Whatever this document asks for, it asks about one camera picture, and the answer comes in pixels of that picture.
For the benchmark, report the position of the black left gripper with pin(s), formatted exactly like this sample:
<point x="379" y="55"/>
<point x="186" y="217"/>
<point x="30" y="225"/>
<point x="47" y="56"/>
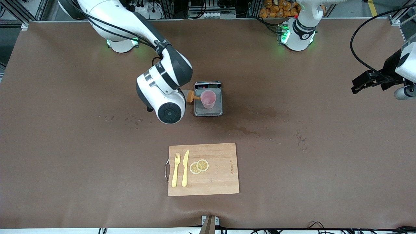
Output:
<point x="387" y="72"/>

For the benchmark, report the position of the pink plastic cup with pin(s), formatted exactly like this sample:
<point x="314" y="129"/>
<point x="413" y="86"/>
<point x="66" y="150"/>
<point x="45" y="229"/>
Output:
<point x="208" y="99"/>

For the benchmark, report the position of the translucent squeeze bottle orange cap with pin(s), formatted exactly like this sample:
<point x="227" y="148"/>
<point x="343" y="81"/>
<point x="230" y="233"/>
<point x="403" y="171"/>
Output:
<point x="191" y="96"/>

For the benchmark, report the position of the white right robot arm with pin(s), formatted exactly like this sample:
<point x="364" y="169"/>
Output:
<point x="110" y="13"/>

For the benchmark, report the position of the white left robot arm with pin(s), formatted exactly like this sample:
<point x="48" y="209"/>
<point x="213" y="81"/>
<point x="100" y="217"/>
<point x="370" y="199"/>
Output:
<point x="300" y="29"/>

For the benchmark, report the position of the orange objects pile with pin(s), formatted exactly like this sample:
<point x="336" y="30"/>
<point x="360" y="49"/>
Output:
<point x="276" y="8"/>

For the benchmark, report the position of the silver digital kitchen scale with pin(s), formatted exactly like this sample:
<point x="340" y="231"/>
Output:
<point x="216" y="112"/>

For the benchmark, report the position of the dried lemon slice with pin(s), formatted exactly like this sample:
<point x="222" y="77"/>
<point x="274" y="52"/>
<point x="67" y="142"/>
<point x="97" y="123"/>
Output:
<point x="194" y="169"/>
<point x="203" y="164"/>

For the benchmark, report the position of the yellow plastic knife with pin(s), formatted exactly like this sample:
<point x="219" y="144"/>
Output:
<point x="185" y="172"/>

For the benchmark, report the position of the yellow plastic fork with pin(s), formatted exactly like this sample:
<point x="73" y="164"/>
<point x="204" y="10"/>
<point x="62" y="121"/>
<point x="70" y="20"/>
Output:
<point x="175" y="172"/>

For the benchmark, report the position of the white power strip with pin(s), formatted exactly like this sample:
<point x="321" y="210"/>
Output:
<point x="143" y="8"/>

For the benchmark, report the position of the brown table cover mat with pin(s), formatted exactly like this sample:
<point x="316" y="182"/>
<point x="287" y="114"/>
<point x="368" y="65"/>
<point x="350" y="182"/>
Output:
<point x="65" y="162"/>

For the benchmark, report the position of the aluminium frame profile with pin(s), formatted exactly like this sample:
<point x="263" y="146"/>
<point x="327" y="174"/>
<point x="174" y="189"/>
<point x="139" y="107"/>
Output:
<point x="29" y="14"/>
<point x="401" y="21"/>

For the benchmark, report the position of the metal table edge bracket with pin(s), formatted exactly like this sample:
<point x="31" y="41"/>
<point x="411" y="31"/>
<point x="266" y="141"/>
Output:
<point x="210" y="224"/>

